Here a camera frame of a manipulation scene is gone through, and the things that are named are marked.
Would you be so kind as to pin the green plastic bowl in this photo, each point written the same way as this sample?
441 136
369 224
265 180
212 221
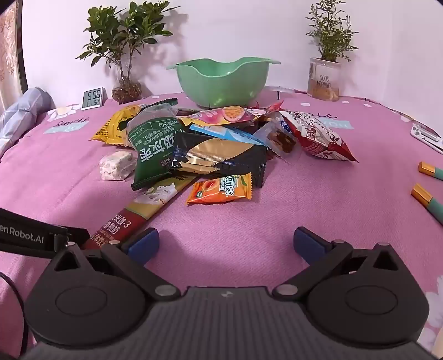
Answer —
221 86

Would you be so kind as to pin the blue snack packet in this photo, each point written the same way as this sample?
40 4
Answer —
221 133

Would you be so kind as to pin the teal and gold tube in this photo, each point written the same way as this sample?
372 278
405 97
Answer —
432 171
427 200

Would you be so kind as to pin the clear brownie packet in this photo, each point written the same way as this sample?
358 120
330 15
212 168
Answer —
280 140

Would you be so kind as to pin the green snack bag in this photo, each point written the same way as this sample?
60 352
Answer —
152 152

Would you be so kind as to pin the dark wooden frame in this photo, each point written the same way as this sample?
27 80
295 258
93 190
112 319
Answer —
21 52

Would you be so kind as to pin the patterned curtain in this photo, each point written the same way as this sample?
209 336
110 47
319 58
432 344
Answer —
8 52

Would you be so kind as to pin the small white device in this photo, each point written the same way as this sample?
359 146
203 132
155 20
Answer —
425 133

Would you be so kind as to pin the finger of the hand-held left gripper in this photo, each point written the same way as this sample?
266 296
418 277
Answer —
34 235

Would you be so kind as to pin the orange candy packet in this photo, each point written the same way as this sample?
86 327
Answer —
214 188

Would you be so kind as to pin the pink printed tablecloth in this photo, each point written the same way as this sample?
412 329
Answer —
277 207

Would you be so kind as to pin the red and white patterned bag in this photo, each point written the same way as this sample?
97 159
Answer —
318 138

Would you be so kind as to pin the red and cream stick packet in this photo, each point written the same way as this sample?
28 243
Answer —
138 214

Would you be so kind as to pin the yellow snack bag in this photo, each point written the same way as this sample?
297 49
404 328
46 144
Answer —
110 128

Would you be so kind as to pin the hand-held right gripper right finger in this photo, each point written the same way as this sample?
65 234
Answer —
308 245

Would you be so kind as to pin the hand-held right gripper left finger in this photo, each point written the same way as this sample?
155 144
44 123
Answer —
143 247

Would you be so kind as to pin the blue foil chocolate ball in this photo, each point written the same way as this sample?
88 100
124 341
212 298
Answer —
282 123

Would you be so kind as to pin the black and gold snack packet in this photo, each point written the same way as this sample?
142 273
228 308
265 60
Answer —
235 162

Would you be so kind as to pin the white digital clock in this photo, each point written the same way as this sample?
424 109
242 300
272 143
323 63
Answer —
92 98

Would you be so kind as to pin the small red candy packet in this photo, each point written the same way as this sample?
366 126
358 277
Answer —
275 106

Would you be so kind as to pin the white nougat block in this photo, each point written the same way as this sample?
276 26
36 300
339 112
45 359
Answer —
116 166

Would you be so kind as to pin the small plant in labelled jar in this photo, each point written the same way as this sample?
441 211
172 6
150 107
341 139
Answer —
323 83

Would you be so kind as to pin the pink fruit print packet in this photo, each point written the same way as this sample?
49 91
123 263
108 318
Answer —
221 116

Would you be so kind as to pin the leafy plant in glass vase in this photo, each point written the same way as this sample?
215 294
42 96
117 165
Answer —
126 91

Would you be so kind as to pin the grey-blue cloth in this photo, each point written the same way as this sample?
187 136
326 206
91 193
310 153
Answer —
24 114

